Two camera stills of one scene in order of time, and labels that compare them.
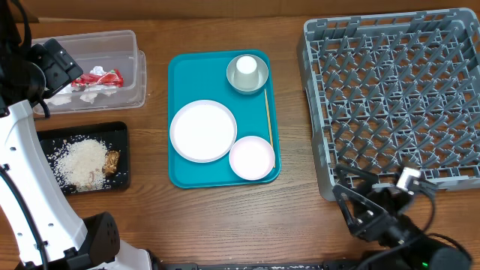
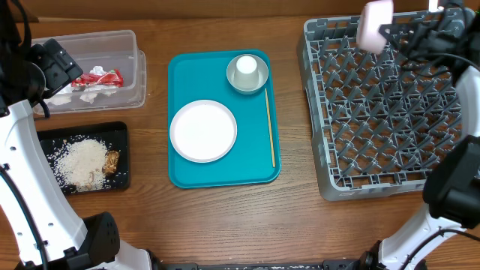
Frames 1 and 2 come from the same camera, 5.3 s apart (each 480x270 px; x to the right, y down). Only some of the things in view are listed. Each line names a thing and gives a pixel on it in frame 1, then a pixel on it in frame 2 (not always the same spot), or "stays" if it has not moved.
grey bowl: (262, 70) stays
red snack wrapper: (115, 78) stays
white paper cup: (246, 74) stays
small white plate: (252, 157) → (373, 16)
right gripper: (366, 210) → (431, 27)
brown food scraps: (111, 162) stays
